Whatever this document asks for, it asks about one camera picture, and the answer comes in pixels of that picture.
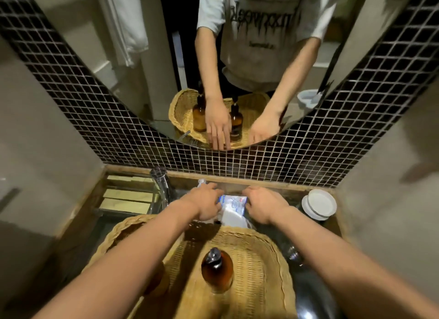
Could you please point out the person's left hand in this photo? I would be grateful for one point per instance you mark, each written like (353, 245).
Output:
(204, 200)

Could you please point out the person's right hand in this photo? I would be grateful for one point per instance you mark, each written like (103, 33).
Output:
(265, 204)

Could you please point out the white blue sachet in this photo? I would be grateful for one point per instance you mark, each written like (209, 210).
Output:
(233, 205)

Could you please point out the long beige box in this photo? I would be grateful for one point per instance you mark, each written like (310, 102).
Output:
(128, 195)
(123, 206)

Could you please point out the person's left forearm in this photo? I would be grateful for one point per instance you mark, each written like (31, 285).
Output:
(120, 270)

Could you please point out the person's right forearm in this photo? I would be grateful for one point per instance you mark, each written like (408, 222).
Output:
(343, 270)

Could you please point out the clear hand soap pump bottle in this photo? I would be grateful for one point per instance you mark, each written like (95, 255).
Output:
(201, 182)

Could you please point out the white round cup lid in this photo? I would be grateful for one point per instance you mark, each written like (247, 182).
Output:
(322, 203)
(307, 210)

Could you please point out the chrome sink faucet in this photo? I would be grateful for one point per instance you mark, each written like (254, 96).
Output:
(161, 185)

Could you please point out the glass tumbler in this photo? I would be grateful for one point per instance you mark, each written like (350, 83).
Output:
(291, 252)

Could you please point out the woven wicker basket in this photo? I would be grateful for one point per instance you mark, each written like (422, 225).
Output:
(260, 270)

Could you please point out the wall mirror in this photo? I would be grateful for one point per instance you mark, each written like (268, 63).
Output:
(154, 54)

